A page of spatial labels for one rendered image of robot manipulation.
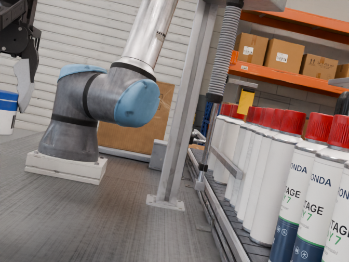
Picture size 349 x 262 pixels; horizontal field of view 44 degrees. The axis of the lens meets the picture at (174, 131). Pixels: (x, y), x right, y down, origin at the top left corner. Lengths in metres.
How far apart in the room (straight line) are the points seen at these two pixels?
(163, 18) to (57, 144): 0.39
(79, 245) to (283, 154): 0.32
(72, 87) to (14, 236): 0.49
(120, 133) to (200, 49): 0.68
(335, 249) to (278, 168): 0.26
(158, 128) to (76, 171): 0.59
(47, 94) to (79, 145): 4.34
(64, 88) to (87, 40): 4.28
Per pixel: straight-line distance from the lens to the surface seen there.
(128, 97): 0.97
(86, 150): 1.09
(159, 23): 1.07
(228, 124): 1.11
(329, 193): 0.48
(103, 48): 5.32
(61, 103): 1.09
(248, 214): 0.73
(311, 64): 5.03
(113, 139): 1.57
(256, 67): 4.73
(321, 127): 0.55
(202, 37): 0.98
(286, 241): 0.56
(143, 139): 1.58
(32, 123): 5.46
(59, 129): 1.08
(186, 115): 0.97
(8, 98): 0.76
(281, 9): 0.93
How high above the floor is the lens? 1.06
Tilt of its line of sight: 4 degrees down
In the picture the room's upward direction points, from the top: 12 degrees clockwise
